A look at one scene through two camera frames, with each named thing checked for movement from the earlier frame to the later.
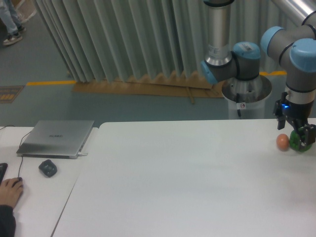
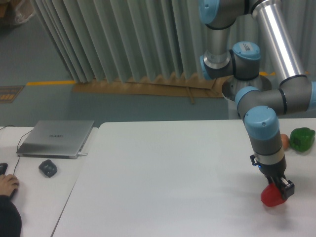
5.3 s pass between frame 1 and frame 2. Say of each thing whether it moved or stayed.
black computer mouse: moved
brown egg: stayed
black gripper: moved
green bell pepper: stayed
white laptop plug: stayed
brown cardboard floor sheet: stayed
